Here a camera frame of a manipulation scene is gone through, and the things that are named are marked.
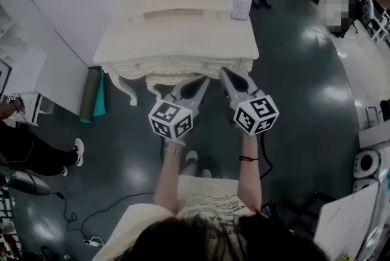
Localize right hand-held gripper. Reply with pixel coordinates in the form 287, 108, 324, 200
219, 67, 280, 137

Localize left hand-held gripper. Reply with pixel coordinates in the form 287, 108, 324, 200
148, 77, 211, 142

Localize cream dressing table drawer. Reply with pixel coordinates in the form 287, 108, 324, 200
115, 59, 170, 74
169, 55, 238, 72

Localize person's right forearm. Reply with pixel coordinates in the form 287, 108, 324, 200
236, 130, 263, 214

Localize person's left forearm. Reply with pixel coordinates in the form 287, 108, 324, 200
152, 143, 188, 215

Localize cream dressing table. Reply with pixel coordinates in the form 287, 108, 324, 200
93, 0, 260, 107

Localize white paper card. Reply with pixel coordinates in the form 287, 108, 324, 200
232, 0, 250, 21

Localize person's grey trouser legs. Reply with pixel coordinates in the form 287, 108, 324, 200
181, 161, 211, 178

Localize teal rolled mat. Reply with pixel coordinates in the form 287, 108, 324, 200
92, 70, 107, 119

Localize olive rolled mat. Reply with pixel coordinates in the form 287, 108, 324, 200
79, 68, 102, 124

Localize cream printed shirt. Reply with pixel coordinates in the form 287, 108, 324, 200
99, 174, 268, 261

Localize black metal stool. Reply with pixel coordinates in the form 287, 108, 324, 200
278, 191, 338, 238

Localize white round device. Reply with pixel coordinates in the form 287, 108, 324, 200
352, 177, 379, 194
352, 148, 382, 180

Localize black office chair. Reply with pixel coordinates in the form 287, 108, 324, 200
352, 0, 390, 43

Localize small white cabinet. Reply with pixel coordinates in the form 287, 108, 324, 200
16, 91, 56, 127

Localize white side table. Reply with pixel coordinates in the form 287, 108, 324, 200
313, 182, 383, 256

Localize white power strip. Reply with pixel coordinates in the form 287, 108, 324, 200
83, 236, 106, 248

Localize grey chair seat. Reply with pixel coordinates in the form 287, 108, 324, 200
7, 169, 52, 197

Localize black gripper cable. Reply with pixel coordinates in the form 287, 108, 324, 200
259, 133, 274, 179

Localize black floor cable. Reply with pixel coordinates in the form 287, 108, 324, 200
50, 191, 155, 243

